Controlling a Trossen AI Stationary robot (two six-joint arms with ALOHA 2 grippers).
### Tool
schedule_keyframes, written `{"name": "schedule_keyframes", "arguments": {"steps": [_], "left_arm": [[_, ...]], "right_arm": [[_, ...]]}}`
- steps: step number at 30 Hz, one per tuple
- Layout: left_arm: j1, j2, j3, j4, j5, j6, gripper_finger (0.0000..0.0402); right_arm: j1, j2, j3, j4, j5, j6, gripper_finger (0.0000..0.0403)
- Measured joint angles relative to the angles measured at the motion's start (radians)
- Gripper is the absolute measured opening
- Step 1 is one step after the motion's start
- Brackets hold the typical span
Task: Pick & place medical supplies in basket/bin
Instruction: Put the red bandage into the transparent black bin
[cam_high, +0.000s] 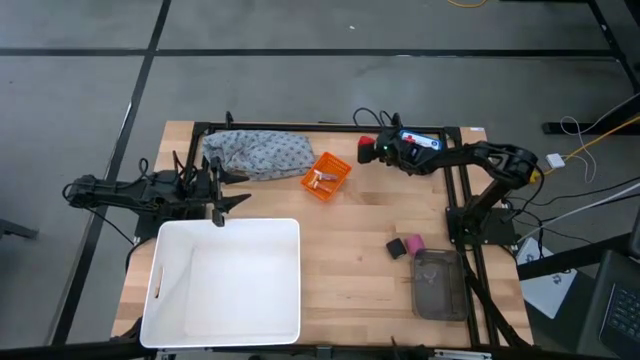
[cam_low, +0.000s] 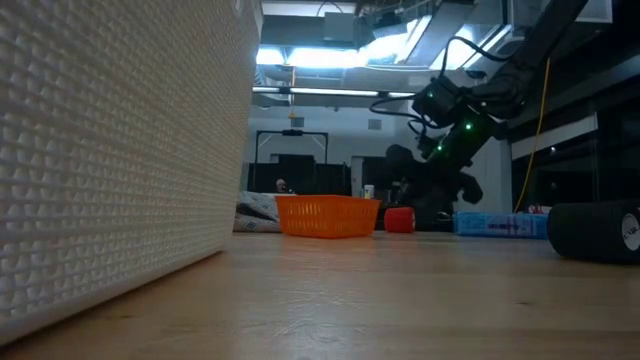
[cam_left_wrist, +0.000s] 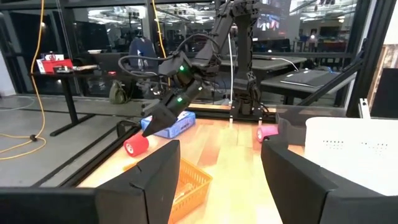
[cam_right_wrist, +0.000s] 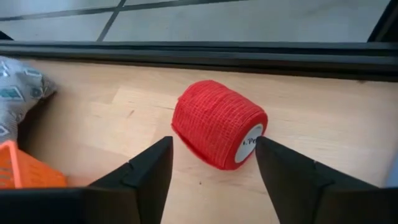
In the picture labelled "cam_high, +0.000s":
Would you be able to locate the grey chair foot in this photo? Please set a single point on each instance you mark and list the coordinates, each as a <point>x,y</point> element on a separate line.
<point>17,230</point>

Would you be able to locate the silver label plate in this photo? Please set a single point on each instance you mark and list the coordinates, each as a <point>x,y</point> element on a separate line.
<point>462,355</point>

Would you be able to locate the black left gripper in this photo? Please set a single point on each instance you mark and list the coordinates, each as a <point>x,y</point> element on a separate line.
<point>205,190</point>

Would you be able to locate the white power adapter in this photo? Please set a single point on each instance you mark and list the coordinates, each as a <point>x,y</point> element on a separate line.
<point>555,160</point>

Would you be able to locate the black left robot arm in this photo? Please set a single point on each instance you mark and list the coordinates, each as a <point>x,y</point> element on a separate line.
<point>115,195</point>

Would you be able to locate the grey patterned cloth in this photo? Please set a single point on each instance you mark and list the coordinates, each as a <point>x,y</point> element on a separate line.
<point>260,152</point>

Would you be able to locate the white plastic storage basket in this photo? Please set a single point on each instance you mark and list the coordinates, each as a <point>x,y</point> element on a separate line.
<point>225,285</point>

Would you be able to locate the pink bandage roll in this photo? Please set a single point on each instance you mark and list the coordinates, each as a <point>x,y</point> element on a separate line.
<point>415,244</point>

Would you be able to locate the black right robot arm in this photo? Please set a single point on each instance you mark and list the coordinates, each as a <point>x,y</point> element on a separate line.
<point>490,152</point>

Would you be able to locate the clear plastic test tube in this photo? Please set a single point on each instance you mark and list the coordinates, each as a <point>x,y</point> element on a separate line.
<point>321,187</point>
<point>325,176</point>

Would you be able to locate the black laptop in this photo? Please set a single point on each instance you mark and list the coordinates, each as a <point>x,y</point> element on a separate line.
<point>615,305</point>

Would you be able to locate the small orange plastic basket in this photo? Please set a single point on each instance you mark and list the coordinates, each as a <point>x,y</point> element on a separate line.
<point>326,176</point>

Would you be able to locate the red bandage roll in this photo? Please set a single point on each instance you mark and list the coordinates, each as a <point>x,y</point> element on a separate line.
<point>366,140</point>

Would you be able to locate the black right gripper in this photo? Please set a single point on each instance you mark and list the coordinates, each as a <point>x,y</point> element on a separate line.
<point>400,157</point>

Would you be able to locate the white cardboard box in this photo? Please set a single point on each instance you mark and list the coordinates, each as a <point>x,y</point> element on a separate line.
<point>545,290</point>

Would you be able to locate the grey translucent plastic bin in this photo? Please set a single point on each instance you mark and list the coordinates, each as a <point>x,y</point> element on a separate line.
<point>440,285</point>

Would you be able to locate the blue first aid kit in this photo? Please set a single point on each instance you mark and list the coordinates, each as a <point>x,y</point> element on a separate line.
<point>426,141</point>

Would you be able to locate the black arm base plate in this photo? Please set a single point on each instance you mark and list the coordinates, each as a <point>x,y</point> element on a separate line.
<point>495,230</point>
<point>147,227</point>

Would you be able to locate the black desk leg frame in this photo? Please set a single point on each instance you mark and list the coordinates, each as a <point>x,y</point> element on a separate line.
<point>615,50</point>

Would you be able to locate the yellow plug connector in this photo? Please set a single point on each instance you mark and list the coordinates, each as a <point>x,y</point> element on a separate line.
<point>536,176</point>

